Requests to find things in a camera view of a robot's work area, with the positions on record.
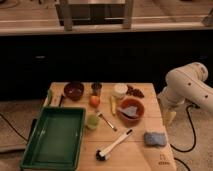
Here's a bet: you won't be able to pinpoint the blue sponge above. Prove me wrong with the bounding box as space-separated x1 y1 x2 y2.
144 132 167 147

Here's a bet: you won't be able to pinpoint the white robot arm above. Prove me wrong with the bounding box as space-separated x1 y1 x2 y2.
157 62 213 126

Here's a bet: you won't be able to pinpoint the green plastic tray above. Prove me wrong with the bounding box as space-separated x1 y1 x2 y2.
20 107 85 171

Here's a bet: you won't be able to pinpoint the grey cloth in bowl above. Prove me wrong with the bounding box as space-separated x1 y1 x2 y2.
120 106 138 118

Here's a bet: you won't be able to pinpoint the orange bowl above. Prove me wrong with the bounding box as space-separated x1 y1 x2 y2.
116 98 144 123

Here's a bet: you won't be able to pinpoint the brown grape bunch toy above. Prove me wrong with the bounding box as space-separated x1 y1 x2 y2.
127 85 144 98

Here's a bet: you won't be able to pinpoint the white round container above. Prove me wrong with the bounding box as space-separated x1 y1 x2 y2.
113 83 128 99

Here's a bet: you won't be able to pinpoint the yellow banana toy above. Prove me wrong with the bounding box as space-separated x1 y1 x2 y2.
110 96 116 115

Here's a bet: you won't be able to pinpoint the metal fork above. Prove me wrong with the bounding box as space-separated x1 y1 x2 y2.
96 111 117 132

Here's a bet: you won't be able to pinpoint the green plastic cup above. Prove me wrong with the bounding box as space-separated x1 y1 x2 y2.
86 115 99 130

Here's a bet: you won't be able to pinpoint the orange fruit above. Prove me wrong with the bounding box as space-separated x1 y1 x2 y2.
89 95 100 108

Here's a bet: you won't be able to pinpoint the white dish brush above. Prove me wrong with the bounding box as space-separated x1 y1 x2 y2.
96 129 133 161

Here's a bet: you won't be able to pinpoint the small metal cup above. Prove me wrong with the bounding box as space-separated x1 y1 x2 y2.
91 82 102 96

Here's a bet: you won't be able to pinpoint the dark red bowl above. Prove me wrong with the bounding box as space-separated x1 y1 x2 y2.
64 82 84 101

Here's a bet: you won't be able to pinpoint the green vegetable toy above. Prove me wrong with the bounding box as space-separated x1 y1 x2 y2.
46 89 52 106

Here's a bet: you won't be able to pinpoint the wooden stool legs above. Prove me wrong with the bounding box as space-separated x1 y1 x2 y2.
55 0 134 31

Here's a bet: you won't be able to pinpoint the black power cable right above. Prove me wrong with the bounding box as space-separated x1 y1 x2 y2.
169 103 198 154

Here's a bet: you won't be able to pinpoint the black cable left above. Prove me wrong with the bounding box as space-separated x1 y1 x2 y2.
0 112 29 143

